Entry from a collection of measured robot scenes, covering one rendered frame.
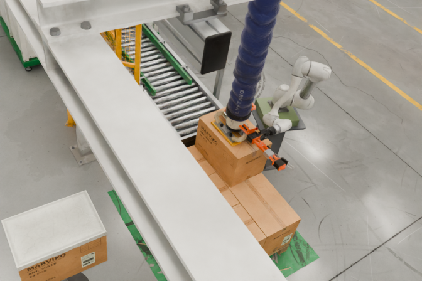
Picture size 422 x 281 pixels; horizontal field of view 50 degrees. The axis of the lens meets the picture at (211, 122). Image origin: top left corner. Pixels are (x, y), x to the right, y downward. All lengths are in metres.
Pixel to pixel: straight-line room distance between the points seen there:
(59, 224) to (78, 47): 2.43
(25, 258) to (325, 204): 3.13
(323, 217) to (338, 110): 1.85
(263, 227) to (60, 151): 2.40
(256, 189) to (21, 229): 2.06
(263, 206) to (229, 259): 3.48
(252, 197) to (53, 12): 3.35
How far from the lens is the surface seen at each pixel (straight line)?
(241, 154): 3.99
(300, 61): 4.03
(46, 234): 3.37
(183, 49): 1.27
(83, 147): 5.00
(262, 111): 4.61
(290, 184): 5.16
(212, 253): 0.72
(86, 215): 3.42
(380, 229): 5.21
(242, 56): 3.55
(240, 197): 4.19
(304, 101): 4.50
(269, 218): 4.13
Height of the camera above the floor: 3.83
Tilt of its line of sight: 43 degrees down
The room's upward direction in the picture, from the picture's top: 11 degrees clockwise
